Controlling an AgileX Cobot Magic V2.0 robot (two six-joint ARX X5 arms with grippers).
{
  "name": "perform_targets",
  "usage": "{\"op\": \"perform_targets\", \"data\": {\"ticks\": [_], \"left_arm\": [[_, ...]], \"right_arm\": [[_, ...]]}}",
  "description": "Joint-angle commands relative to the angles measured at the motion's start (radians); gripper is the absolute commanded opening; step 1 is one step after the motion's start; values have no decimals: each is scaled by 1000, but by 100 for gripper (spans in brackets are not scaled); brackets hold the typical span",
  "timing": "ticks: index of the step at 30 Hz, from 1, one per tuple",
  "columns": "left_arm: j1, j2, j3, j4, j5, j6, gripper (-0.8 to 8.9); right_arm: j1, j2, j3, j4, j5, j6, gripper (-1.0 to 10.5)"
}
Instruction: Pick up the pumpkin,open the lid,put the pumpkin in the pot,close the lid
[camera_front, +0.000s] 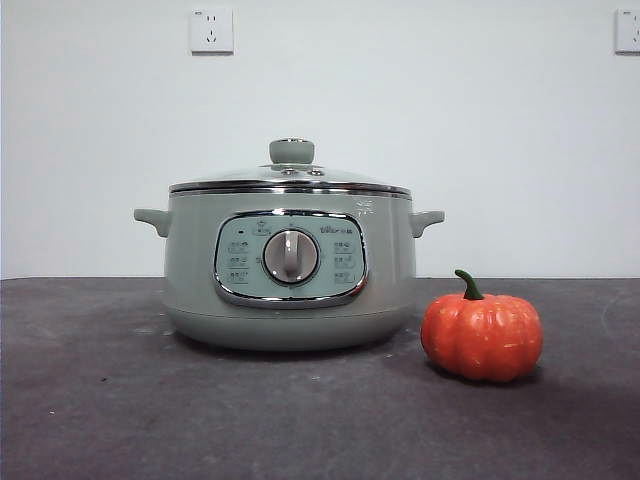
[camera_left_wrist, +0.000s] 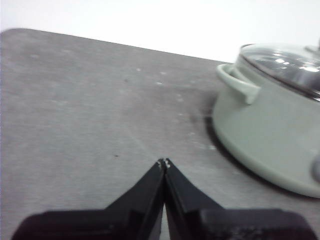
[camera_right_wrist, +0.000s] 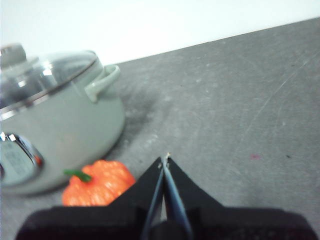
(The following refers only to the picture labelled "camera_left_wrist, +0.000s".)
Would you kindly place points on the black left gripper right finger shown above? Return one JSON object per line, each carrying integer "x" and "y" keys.
{"x": 212, "y": 225}

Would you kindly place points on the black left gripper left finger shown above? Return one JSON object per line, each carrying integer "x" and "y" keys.
{"x": 120, "y": 222}

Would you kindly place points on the glass lid with green knob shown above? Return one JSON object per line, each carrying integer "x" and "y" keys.
{"x": 287, "y": 62}

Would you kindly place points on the pale green electric cooking pot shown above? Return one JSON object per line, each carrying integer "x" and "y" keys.
{"x": 270, "y": 130}

